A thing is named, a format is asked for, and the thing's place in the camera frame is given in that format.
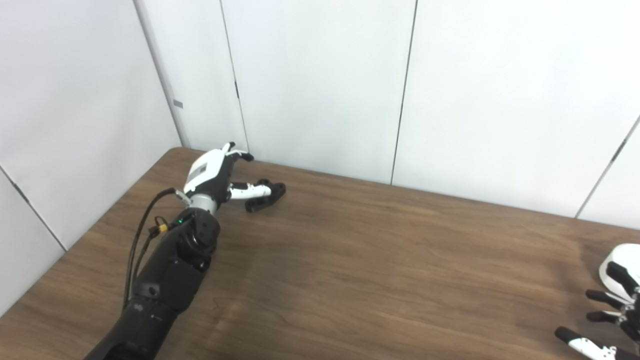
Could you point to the round white plastic piece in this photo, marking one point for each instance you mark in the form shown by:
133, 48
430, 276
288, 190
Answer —
627, 255

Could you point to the black plastic holder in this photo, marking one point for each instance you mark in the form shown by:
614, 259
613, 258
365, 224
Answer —
276, 192

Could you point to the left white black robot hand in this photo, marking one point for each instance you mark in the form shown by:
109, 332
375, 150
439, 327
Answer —
205, 172

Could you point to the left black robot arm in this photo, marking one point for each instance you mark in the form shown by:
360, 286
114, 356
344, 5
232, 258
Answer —
165, 280

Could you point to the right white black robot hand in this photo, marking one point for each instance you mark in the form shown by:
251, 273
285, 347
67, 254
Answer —
632, 320

